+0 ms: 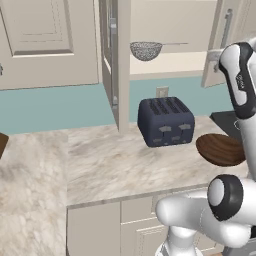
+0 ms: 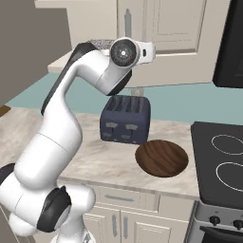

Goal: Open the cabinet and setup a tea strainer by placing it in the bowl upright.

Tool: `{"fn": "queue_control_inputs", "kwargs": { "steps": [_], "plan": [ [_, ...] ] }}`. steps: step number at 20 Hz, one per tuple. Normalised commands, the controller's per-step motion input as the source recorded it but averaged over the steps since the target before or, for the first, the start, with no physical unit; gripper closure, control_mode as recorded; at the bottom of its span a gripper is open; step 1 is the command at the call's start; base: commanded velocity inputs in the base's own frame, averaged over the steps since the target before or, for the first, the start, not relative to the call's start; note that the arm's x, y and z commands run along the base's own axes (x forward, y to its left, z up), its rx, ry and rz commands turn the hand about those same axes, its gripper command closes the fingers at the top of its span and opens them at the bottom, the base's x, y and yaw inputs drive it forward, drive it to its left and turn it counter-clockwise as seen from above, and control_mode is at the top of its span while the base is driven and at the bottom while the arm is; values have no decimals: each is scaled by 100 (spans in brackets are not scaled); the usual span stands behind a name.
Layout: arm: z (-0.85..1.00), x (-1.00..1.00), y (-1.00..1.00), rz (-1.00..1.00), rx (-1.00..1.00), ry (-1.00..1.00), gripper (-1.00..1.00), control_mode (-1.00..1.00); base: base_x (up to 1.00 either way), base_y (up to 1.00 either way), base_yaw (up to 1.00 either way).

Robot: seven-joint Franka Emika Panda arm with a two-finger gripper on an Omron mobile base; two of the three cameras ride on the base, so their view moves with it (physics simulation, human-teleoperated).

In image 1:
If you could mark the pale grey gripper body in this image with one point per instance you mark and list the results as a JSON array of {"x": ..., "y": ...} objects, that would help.
[{"x": 213, "y": 59}]

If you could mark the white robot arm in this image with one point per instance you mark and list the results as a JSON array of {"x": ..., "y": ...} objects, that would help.
[{"x": 240, "y": 133}]

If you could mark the beige open cupboard door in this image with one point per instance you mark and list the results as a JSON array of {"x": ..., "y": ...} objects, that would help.
[
  {"x": 215, "y": 26},
  {"x": 122, "y": 66}
]

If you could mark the beige open cupboard carcass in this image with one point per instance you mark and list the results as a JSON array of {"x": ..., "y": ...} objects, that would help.
[{"x": 166, "y": 68}]

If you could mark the metal mesh tea strainer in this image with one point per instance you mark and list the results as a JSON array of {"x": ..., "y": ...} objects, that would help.
[{"x": 146, "y": 51}]

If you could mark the brown wooden bowl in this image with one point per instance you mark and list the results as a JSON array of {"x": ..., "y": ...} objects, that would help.
[{"x": 216, "y": 150}]

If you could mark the black hob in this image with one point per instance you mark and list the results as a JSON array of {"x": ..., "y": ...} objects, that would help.
[{"x": 225, "y": 121}]

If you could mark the dark blue toaster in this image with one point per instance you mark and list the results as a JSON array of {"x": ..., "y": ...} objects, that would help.
[{"x": 165, "y": 123}]

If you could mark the beige drawer front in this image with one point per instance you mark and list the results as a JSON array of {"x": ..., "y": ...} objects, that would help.
[{"x": 136, "y": 209}]

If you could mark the plain beige base cupboard door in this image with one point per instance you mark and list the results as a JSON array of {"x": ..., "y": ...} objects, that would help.
[{"x": 93, "y": 230}]

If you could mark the brown wooden board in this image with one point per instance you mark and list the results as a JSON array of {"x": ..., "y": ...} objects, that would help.
[{"x": 2, "y": 145}]

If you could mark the beige wall socket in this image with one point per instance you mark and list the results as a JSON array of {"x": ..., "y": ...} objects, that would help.
[{"x": 162, "y": 92}]

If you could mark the beige closed wall cupboard door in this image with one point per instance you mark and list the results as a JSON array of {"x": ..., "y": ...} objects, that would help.
[{"x": 43, "y": 40}]

